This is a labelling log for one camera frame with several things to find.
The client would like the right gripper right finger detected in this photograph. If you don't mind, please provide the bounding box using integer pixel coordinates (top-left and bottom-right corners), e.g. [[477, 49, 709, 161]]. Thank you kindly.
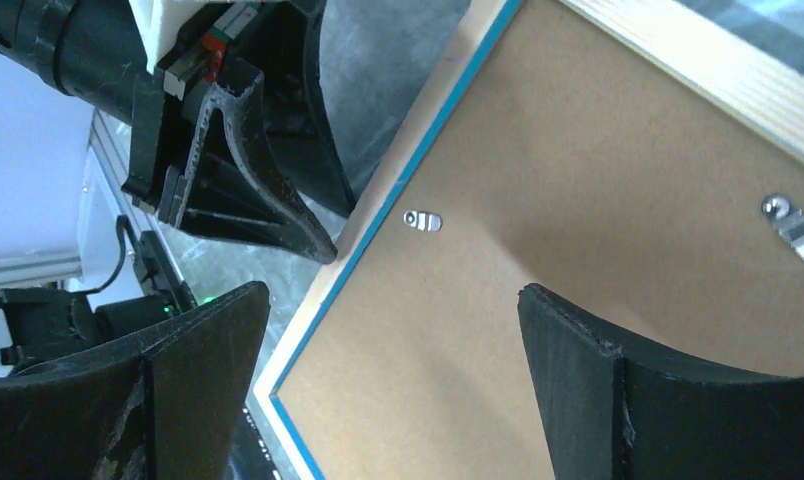
[[517, 284, 804, 479]]

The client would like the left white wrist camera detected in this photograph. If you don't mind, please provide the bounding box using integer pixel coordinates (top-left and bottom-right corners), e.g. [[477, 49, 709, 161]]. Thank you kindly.
[[126, 0, 264, 75]]

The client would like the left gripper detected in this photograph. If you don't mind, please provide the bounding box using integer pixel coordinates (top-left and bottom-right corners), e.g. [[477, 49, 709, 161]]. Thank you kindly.
[[0, 1, 339, 264]]

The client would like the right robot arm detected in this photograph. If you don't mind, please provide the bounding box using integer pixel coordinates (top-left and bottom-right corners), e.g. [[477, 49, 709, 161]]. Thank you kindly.
[[0, 282, 804, 479]]

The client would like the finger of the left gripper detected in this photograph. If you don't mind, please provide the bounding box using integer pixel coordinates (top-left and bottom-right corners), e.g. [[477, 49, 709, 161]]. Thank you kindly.
[[242, 1, 356, 218]]

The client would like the brown backing board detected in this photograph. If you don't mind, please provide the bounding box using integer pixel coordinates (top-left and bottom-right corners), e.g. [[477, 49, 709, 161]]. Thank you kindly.
[[272, 0, 804, 480]]

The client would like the blue picture frame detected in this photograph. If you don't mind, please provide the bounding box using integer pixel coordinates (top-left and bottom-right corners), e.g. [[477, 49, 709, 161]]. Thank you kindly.
[[252, 0, 804, 480]]

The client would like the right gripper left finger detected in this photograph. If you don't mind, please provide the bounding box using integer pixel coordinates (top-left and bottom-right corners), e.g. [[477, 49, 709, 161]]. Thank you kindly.
[[0, 281, 270, 479]]

